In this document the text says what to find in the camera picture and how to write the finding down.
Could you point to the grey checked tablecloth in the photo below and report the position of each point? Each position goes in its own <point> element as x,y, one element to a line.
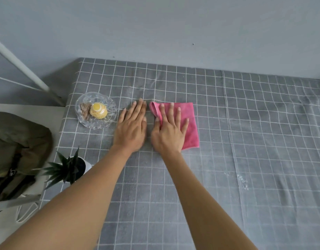
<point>253,127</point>

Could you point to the olive green backpack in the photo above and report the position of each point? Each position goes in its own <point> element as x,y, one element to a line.
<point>19,143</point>

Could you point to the person's right hand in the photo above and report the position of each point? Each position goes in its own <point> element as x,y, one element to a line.
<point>169,137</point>

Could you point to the person's left hand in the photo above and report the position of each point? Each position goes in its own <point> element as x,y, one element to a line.
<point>131,132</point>

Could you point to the pink cleaning cloth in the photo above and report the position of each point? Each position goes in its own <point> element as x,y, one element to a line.
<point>192,127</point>

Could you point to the brown snack pieces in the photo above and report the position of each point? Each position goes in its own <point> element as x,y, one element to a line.
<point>85,111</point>

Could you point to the scattered white crumbs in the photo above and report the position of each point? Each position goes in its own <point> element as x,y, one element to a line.
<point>243,180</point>

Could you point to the clear glass bowl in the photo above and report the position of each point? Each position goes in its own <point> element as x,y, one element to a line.
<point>97,124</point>

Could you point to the white shelf rack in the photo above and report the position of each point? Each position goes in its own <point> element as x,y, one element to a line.
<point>45,114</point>

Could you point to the person's right forearm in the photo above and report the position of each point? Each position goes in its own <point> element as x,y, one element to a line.
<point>206,210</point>

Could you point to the person's left forearm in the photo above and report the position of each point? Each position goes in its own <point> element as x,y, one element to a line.
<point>71,205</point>

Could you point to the small potted succulent plant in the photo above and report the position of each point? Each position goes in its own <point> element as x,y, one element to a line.
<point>68,169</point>

